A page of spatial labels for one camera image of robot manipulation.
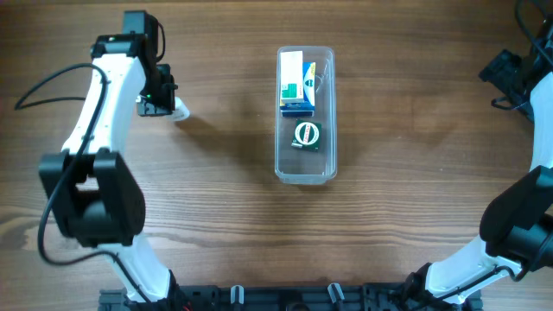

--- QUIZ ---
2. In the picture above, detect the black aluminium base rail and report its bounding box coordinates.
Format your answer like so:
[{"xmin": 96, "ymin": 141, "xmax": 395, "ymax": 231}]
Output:
[{"xmin": 98, "ymin": 282, "xmax": 483, "ymax": 311}]

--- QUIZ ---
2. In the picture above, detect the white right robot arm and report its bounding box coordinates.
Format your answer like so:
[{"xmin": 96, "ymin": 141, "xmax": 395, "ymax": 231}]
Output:
[{"xmin": 393, "ymin": 0, "xmax": 552, "ymax": 310}]

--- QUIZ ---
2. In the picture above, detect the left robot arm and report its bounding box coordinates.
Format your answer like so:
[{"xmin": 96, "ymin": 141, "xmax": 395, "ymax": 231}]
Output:
[{"xmin": 37, "ymin": 10, "xmax": 189, "ymax": 310}]

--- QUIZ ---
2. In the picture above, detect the white calamine lotion bottle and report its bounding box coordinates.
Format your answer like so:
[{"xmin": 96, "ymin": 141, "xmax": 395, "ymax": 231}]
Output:
[{"xmin": 171, "ymin": 97, "xmax": 190, "ymax": 122}]

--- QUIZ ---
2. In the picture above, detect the green Zam-Buk box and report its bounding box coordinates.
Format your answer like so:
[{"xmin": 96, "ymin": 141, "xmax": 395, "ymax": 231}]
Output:
[{"xmin": 291, "ymin": 119, "xmax": 322, "ymax": 151}]

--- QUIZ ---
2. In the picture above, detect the white green medicine box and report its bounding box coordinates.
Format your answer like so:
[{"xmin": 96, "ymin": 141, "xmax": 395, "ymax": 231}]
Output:
[{"xmin": 280, "ymin": 51, "xmax": 303, "ymax": 105}]

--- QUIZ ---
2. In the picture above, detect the blue VapoDrops box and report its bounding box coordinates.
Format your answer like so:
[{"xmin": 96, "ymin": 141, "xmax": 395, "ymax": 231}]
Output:
[{"xmin": 279, "ymin": 62, "xmax": 316, "ymax": 117}]

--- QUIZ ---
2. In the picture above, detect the clear plastic container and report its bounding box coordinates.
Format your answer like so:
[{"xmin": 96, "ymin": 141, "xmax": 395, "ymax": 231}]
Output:
[{"xmin": 275, "ymin": 46, "xmax": 338, "ymax": 185}]

